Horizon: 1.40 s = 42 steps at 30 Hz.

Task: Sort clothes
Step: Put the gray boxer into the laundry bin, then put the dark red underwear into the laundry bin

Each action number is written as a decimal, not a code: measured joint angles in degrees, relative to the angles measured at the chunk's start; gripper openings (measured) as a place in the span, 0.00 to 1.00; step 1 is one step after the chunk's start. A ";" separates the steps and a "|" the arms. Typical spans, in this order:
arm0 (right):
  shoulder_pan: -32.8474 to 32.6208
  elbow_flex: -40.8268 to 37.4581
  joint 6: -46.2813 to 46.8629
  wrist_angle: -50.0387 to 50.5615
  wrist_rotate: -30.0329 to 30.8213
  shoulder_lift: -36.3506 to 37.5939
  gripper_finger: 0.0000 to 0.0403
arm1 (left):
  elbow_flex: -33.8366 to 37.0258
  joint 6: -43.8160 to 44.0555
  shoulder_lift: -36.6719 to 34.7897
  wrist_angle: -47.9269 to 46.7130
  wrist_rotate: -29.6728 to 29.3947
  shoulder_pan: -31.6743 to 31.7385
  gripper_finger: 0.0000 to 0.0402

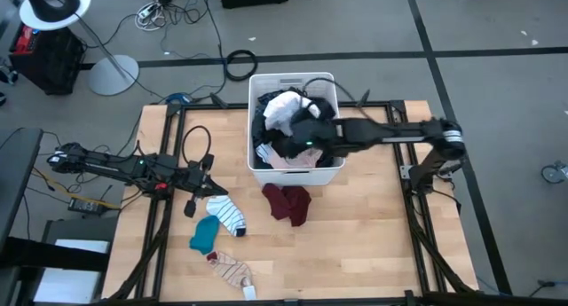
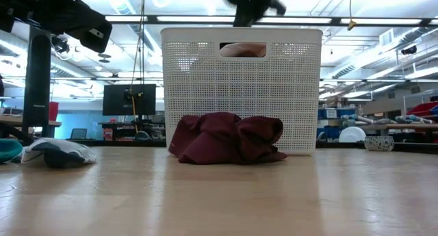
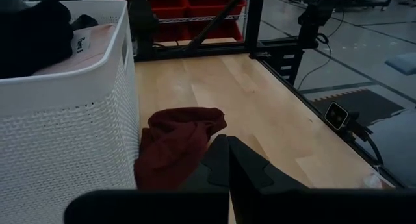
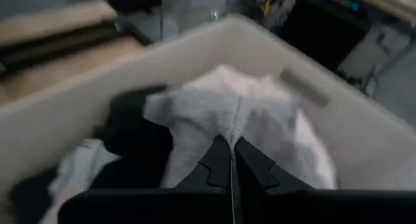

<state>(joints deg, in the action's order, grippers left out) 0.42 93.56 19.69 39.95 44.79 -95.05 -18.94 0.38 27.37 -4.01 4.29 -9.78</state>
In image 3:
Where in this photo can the pale pink labelled shirt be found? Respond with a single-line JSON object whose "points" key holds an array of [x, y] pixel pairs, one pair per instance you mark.
{"points": [[97, 45]]}

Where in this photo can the small table-edge camera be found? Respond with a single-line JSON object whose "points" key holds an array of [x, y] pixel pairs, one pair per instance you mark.
{"points": [[336, 115]]}

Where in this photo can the black box white labels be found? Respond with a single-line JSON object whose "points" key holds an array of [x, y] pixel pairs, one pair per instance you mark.
{"points": [[287, 71]]}

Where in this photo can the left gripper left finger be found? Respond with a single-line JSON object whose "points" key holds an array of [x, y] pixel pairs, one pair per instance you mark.
{"points": [[146, 207]]}

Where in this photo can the black floor mat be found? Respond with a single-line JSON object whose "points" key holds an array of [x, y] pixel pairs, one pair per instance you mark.
{"points": [[364, 105]]}

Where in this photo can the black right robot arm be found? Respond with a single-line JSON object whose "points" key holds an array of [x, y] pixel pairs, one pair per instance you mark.
{"points": [[313, 19]]}

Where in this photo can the maroon garment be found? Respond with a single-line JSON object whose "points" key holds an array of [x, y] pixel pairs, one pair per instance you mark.
{"points": [[175, 143]]}

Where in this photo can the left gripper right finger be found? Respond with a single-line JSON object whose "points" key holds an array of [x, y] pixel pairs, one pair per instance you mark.
{"points": [[308, 207]]}

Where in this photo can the blue foam pad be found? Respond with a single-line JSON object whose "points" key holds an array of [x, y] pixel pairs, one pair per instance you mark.
{"points": [[403, 63]]}

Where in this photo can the white plastic laundry basket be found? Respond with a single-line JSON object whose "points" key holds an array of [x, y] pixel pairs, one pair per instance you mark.
{"points": [[65, 146]]}

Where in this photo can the black garment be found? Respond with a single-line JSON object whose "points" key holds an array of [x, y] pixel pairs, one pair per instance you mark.
{"points": [[32, 39]]}

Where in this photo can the person's leg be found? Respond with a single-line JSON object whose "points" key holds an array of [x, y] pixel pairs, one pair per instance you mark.
{"points": [[396, 143]]}

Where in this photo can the red storage bin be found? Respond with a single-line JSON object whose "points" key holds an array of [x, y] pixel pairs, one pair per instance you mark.
{"points": [[201, 3], [169, 3], [182, 32]]}

